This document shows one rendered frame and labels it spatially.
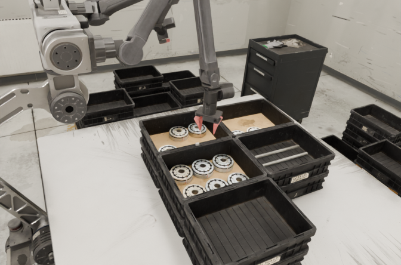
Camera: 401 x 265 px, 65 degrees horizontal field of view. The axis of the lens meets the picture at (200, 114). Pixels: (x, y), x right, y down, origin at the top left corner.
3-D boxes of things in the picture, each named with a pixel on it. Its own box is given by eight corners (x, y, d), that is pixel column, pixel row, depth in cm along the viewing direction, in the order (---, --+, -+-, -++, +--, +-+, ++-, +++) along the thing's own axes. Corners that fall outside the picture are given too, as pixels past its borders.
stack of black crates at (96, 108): (88, 162, 250) (81, 114, 226) (81, 141, 272) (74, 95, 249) (137, 150, 267) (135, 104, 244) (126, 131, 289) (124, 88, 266)
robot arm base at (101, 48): (87, 62, 108) (82, 27, 102) (110, 59, 112) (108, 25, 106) (92, 72, 102) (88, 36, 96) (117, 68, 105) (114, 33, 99)
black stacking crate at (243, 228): (216, 292, 102) (220, 271, 96) (181, 223, 124) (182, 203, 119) (309, 250, 118) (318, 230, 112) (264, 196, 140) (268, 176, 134)
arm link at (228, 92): (200, 71, 128) (210, 74, 121) (224, 68, 133) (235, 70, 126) (201, 100, 132) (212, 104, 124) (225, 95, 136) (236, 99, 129)
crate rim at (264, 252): (219, 276, 97) (220, 271, 96) (182, 206, 120) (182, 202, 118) (317, 234, 113) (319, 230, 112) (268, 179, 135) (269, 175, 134)
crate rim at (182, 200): (182, 206, 120) (182, 201, 118) (156, 158, 142) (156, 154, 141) (268, 179, 135) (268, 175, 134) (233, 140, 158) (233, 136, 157)
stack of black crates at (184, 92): (180, 139, 285) (182, 95, 261) (167, 122, 307) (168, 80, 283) (218, 130, 302) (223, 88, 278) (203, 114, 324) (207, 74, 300)
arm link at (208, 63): (184, -31, 116) (197, -36, 107) (197, -32, 118) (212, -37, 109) (198, 83, 130) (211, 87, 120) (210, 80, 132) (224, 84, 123)
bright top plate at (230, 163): (217, 170, 146) (217, 169, 146) (209, 156, 154) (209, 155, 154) (237, 166, 149) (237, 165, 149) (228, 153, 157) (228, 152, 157)
